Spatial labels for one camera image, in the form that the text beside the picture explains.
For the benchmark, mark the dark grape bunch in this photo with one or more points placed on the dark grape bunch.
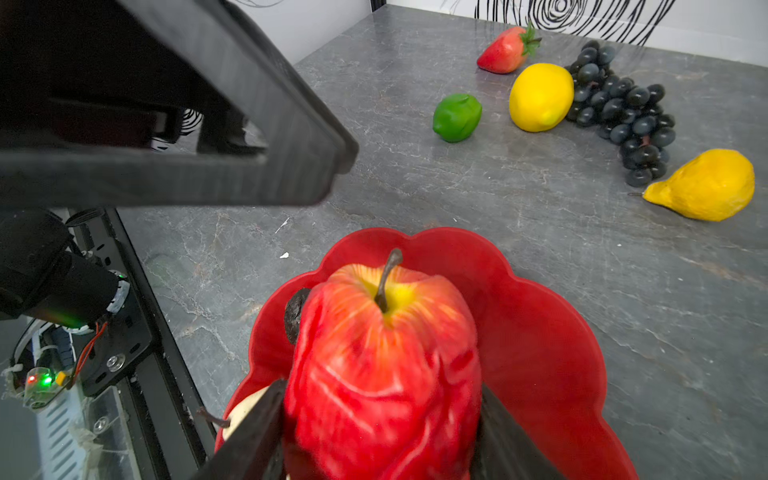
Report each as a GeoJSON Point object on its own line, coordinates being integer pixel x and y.
{"type": "Point", "coordinates": [625, 113]}

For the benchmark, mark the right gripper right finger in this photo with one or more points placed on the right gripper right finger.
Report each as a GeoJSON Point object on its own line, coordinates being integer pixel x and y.
{"type": "Point", "coordinates": [503, 450]}

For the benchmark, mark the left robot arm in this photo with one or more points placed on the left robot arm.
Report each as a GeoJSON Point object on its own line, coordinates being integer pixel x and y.
{"type": "Point", "coordinates": [44, 276]}

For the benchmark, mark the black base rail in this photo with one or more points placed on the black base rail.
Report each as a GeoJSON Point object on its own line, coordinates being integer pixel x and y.
{"type": "Point", "coordinates": [138, 361]}

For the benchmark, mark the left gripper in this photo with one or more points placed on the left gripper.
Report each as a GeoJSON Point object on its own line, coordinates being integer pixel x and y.
{"type": "Point", "coordinates": [145, 103]}

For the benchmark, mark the yellow lemon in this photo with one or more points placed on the yellow lemon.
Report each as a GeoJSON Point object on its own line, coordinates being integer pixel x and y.
{"type": "Point", "coordinates": [541, 97]}

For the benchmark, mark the red apple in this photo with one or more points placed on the red apple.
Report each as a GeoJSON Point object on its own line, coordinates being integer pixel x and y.
{"type": "Point", "coordinates": [385, 380]}

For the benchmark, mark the white slotted cable duct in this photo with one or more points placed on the white slotted cable duct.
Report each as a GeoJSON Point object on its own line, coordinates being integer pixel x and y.
{"type": "Point", "coordinates": [86, 438]}

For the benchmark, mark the green lime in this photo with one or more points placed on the green lime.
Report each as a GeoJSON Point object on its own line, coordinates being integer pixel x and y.
{"type": "Point", "coordinates": [456, 117]}

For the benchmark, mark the red flower-shaped fruit bowl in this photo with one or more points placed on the red flower-shaped fruit bowl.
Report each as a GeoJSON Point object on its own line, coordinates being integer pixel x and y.
{"type": "Point", "coordinates": [538, 355]}

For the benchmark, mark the dark avocado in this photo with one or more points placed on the dark avocado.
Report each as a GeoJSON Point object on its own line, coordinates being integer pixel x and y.
{"type": "Point", "coordinates": [293, 313]}

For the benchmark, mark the small yellow pear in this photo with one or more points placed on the small yellow pear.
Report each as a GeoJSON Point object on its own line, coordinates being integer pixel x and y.
{"type": "Point", "coordinates": [714, 186]}

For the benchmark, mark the red strawberry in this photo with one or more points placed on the red strawberry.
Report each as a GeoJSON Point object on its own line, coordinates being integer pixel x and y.
{"type": "Point", "coordinates": [510, 50]}

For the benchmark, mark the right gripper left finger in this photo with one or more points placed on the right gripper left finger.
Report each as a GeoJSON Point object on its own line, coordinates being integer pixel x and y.
{"type": "Point", "coordinates": [253, 450]}

